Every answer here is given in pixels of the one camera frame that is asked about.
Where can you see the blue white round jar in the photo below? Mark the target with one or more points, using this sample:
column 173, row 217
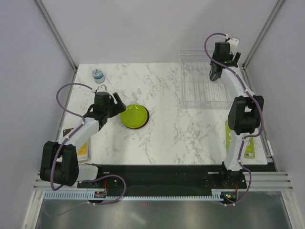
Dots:
column 98, row 75

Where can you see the yellow white booklet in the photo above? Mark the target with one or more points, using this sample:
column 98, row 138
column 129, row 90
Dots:
column 84, row 152

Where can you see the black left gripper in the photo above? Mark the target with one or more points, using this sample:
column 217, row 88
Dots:
column 118, row 108

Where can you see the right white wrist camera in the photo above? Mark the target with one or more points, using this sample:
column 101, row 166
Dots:
column 233, row 42

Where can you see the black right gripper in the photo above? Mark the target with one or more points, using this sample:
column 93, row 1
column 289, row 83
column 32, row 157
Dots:
column 230, row 56

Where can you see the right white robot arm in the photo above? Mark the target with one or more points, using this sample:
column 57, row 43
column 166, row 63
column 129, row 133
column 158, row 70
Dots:
column 245, row 114

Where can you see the white slotted cable duct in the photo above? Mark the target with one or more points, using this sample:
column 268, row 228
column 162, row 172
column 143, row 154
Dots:
column 91, row 195

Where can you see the white wire dish rack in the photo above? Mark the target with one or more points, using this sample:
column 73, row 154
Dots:
column 197, row 91

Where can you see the yellow patterned plate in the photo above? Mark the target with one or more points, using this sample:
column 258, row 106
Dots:
column 136, row 119

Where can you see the aluminium frame rail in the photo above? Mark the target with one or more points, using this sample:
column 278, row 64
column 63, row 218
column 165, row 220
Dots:
column 261, row 181

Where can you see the dark green plate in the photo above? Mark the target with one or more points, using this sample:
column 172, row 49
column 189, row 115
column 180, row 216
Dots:
column 214, row 74

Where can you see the lime green plate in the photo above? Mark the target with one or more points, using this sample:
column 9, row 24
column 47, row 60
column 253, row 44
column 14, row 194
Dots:
column 131, row 107

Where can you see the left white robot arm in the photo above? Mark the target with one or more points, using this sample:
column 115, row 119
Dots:
column 59, row 164

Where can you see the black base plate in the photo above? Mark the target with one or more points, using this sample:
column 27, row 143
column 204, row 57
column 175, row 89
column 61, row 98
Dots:
column 157, row 179

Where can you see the green printed booklet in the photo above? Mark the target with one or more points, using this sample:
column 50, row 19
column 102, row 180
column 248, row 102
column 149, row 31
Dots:
column 249, row 150

